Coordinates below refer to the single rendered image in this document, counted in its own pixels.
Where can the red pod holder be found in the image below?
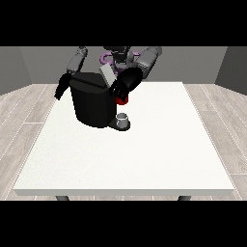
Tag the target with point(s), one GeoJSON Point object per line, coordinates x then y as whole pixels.
{"type": "Point", "coordinates": [122, 100]}

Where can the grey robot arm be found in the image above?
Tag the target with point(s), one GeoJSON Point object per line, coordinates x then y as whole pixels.
{"type": "Point", "coordinates": [149, 61]}
{"type": "Point", "coordinates": [76, 61]}

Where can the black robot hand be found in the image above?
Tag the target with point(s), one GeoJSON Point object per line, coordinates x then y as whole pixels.
{"type": "Point", "coordinates": [127, 82]}
{"type": "Point", "coordinates": [61, 85]}

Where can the pale grey machine lid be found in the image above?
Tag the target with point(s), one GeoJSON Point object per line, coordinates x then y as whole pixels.
{"type": "Point", "coordinates": [107, 74]}

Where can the small grey cup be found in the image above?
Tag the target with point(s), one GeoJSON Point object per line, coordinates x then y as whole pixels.
{"type": "Point", "coordinates": [122, 120]}

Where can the grey robot trunk purple rings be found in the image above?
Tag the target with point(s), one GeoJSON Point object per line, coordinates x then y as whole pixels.
{"type": "Point", "coordinates": [119, 57]}

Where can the black coffee machine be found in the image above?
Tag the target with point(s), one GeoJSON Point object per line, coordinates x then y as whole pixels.
{"type": "Point", "coordinates": [92, 103]}

